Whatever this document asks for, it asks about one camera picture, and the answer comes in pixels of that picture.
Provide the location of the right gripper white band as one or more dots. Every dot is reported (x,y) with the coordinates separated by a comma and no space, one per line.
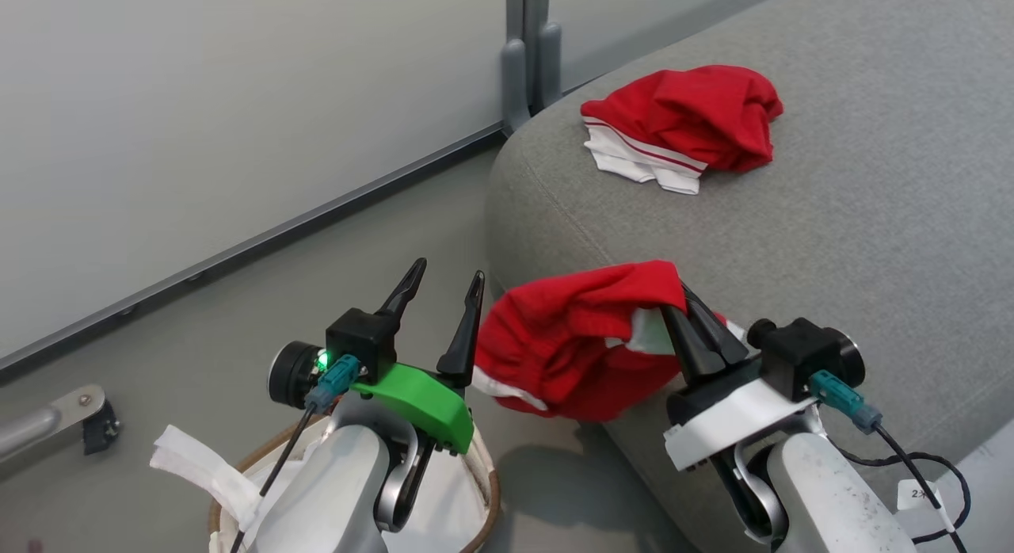
(729,418)

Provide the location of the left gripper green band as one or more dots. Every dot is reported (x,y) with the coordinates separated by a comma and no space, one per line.
(424,402)

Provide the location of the red garment with white trim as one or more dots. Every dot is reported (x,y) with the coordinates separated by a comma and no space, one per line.
(570,339)

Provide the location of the red shirt with white stripes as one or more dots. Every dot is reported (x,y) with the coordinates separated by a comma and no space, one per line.
(689,117)

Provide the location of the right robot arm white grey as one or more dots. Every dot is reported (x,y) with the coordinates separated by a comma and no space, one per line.
(832,497)

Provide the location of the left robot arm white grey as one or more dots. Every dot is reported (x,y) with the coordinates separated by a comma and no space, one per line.
(333,490)

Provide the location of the grey fabric sofa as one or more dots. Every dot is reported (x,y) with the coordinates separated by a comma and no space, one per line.
(832,220)

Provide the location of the white laundry basket brown rim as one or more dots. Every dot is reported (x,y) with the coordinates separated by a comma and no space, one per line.
(483,490)

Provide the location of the grey partition foot with caster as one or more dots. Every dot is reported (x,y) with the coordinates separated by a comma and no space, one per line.
(55,418)

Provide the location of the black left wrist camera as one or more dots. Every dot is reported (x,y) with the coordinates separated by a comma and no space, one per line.
(360,339)

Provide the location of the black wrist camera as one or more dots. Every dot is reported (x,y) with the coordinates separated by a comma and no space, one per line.
(800,355)
(360,339)

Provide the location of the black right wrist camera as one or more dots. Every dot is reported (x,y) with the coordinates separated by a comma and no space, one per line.
(800,355)

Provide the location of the teal left camera connector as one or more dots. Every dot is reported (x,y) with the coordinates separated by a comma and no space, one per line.
(337,379)

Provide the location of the teal camera connector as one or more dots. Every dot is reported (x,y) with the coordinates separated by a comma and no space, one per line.
(337,379)
(844,401)

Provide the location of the teal right camera connector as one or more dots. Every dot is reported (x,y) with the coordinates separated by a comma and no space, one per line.
(844,401)

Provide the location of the grey partition bottom rail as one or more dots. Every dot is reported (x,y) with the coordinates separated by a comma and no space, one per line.
(238,252)

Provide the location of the grey double partition post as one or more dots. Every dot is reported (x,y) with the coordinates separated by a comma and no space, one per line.
(531,54)

